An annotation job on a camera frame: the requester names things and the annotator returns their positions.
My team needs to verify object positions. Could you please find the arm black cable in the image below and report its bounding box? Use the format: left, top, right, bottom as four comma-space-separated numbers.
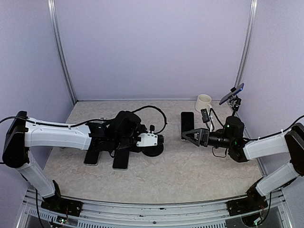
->
133, 105, 167, 135
244, 115, 304, 141

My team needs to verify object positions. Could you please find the black tripod stand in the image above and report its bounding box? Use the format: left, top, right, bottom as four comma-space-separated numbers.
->
228, 95, 242, 116

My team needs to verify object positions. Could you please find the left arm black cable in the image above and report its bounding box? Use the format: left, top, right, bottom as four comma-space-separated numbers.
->
133, 105, 167, 135

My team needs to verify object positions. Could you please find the blue phone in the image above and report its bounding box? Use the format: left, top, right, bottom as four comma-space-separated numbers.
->
219, 83, 244, 105

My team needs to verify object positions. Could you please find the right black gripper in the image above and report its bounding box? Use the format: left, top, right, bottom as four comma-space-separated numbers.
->
182, 127, 234, 148

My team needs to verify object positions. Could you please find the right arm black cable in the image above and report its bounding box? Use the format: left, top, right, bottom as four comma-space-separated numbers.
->
244, 115, 304, 141

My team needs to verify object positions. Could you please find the right aluminium frame post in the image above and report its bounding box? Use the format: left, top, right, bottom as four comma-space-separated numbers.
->
234, 0, 258, 87

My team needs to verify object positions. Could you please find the black phone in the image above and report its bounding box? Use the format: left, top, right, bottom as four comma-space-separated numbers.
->
112, 151, 129, 170
180, 112, 194, 141

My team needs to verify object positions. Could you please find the black round-base phone stand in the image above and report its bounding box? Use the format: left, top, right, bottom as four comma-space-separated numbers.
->
142, 134, 164, 157

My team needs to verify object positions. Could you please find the white phone stand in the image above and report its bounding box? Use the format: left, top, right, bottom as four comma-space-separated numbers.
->
179, 121, 195, 141

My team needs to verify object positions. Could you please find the aluminium frame post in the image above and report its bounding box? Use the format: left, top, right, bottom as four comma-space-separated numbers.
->
47, 0, 78, 106
234, 0, 258, 87

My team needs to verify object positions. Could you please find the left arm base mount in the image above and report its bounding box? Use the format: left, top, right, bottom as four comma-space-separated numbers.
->
41, 196, 83, 217

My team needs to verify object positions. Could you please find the left aluminium frame post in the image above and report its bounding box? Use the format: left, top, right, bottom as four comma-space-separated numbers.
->
47, 0, 78, 106

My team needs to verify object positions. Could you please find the front aluminium rail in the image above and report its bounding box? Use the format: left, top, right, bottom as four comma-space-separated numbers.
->
16, 187, 294, 228

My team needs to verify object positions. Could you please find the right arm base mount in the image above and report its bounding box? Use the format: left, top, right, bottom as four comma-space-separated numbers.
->
227, 197, 268, 216

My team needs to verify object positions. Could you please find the cream ceramic mug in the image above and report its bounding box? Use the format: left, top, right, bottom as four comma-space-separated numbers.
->
195, 94, 212, 112

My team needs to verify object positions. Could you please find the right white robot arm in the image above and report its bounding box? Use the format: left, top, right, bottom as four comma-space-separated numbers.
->
182, 116, 304, 215

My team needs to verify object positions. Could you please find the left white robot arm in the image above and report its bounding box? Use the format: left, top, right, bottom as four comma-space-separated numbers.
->
2, 111, 149, 211

